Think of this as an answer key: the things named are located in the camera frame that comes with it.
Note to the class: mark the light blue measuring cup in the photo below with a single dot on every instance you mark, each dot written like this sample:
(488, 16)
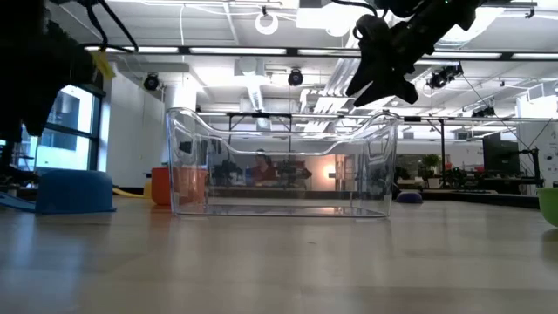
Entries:
(74, 192)

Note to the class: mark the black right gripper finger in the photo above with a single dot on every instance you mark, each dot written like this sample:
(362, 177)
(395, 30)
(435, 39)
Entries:
(399, 90)
(368, 76)

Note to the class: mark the orange measuring cup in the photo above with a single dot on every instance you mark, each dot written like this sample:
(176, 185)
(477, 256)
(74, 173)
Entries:
(161, 187)

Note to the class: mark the black aluminium table frame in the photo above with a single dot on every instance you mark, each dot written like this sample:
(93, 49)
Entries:
(479, 198)

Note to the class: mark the green potted plant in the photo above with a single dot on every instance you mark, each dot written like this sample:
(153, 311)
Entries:
(431, 161)

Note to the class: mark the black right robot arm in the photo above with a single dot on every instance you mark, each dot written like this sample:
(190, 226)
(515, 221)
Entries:
(449, 11)

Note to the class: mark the black overhead frame bar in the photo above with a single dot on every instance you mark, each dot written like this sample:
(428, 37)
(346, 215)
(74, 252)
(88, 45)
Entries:
(292, 51)

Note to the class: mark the dark blue measuring cup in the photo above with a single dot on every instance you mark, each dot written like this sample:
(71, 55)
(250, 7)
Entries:
(410, 198)

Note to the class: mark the black metal stand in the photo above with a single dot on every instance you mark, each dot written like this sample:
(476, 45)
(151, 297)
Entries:
(442, 148)

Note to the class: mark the window with dark frame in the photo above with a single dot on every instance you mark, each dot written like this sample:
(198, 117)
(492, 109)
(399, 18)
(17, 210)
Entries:
(65, 131)

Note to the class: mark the person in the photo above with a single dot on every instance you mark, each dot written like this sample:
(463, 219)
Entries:
(263, 172)

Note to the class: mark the clear plastic basket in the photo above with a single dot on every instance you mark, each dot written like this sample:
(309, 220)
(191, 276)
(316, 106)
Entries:
(375, 192)

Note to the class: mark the black ceiling-mounted camera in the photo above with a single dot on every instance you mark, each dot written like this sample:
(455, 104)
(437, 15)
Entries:
(151, 82)
(483, 112)
(444, 77)
(295, 77)

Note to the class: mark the black metal gantry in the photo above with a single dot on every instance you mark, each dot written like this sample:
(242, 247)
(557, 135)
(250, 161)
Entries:
(259, 115)

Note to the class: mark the green measuring cup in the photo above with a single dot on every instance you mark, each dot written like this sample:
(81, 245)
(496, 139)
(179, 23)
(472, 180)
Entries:
(550, 207)

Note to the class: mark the yellow block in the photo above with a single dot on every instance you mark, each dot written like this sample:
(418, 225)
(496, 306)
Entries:
(104, 64)

